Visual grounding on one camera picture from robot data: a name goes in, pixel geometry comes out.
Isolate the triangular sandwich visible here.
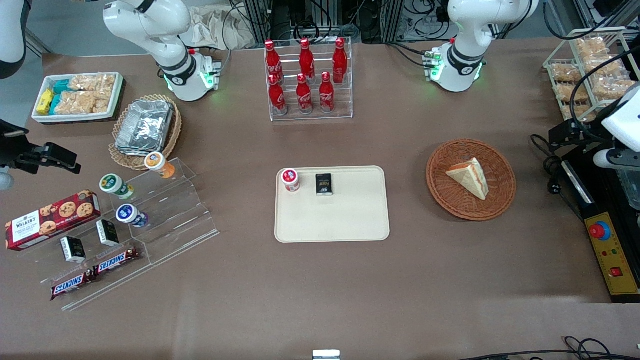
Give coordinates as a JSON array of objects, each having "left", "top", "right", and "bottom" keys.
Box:
[{"left": 445, "top": 157, "right": 489, "bottom": 201}]

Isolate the green lid yogurt cup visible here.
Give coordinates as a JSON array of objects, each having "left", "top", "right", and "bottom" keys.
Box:
[{"left": 99, "top": 173, "right": 135, "bottom": 201}]

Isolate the yellow emergency stop control box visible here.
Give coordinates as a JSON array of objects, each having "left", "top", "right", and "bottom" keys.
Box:
[{"left": 584, "top": 212, "right": 640, "bottom": 297}]

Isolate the red cola bottle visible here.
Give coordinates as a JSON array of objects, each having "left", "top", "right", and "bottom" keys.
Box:
[
  {"left": 268, "top": 74, "right": 289, "bottom": 117},
  {"left": 332, "top": 37, "right": 349, "bottom": 85},
  {"left": 319, "top": 71, "right": 336, "bottom": 114},
  {"left": 264, "top": 40, "right": 284, "bottom": 84},
  {"left": 296, "top": 73, "right": 314, "bottom": 115},
  {"left": 299, "top": 38, "right": 316, "bottom": 84}
]

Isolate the crumpled beige cloth bag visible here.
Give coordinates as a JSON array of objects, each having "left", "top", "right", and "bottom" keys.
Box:
[{"left": 179, "top": 5, "right": 257, "bottom": 50}]

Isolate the clear acrylic bottle rack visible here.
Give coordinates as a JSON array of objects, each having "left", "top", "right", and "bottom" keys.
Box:
[{"left": 264, "top": 36, "right": 354, "bottom": 122}]

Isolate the clear plastic container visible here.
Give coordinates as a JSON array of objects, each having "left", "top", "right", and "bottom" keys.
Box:
[{"left": 617, "top": 167, "right": 640, "bottom": 211}]

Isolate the yellow snack pack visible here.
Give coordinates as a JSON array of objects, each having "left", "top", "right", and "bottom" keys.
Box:
[{"left": 36, "top": 89, "right": 55, "bottom": 116}]

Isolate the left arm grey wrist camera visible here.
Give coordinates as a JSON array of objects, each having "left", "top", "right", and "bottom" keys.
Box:
[{"left": 593, "top": 148, "right": 640, "bottom": 171}]

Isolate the black left base cable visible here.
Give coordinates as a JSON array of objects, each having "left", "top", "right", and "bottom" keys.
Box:
[{"left": 384, "top": 42, "right": 432, "bottom": 69}]

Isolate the white wire snack rack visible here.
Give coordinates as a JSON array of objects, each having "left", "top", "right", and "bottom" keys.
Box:
[{"left": 543, "top": 27, "right": 640, "bottom": 124}]

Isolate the red lid yogurt cup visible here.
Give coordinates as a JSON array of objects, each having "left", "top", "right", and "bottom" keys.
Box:
[{"left": 281, "top": 168, "right": 301, "bottom": 193}]

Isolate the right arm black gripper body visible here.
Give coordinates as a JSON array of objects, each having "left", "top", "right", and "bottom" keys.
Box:
[{"left": 0, "top": 119, "right": 49, "bottom": 174}]

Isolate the clear acrylic stepped stand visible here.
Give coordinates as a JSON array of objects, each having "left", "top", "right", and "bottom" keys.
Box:
[{"left": 15, "top": 157, "right": 221, "bottom": 312}]

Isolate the red Walkers cookie box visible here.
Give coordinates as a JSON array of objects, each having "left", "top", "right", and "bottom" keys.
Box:
[{"left": 5, "top": 189, "right": 102, "bottom": 252}]

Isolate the black equipment base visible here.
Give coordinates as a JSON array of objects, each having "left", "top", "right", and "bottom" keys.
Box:
[{"left": 559, "top": 144, "right": 640, "bottom": 304}]

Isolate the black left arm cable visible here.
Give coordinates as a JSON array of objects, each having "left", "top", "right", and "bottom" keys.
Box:
[{"left": 569, "top": 49, "right": 640, "bottom": 132}]

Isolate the blue lid yogurt cup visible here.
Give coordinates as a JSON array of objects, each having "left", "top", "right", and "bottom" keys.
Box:
[{"left": 116, "top": 203, "right": 149, "bottom": 229}]

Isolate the aluminium frame with cables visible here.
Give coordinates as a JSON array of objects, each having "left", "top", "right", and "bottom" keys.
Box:
[{"left": 229, "top": 0, "right": 451, "bottom": 45}]

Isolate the orange lid yogurt cup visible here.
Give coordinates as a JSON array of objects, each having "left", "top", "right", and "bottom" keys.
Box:
[{"left": 144, "top": 151, "right": 176, "bottom": 180}]

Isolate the brown round wicker basket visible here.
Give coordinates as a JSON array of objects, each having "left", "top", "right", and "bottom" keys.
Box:
[{"left": 426, "top": 138, "right": 517, "bottom": 222}]

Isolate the stack of foil trays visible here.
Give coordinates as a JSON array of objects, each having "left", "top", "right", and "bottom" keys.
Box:
[{"left": 114, "top": 99, "right": 175, "bottom": 157}]

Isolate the light tan wicker basket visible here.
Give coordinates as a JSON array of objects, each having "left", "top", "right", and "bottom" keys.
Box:
[{"left": 109, "top": 94, "right": 183, "bottom": 172}]

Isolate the black floor cable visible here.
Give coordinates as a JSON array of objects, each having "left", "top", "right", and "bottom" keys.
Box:
[{"left": 459, "top": 336, "right": 640, "bottom": 360}]

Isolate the white rectangular snack bin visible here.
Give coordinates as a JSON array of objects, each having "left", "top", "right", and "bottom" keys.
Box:
[{"left": 31, "top": 71, "right": 125, "bottom": 124}]

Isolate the beige plastic tray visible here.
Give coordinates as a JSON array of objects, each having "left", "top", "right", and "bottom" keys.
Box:
[{"left": 274, "top": 165, "right": 391, "bottom": 244}]

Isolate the black cable with plug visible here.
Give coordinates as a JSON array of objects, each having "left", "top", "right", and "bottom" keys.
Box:
[{"left": 530, "top": 134, "right": 585, "bottom": 222}]

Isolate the Snickers chocolate bar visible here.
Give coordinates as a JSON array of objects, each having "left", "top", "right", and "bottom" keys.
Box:
[
  {"left": 50, "top": 270, "right": 97, "bottom": 301},
  {"left": 92, "top": 246, "right": 141, "bottom": 277}
]

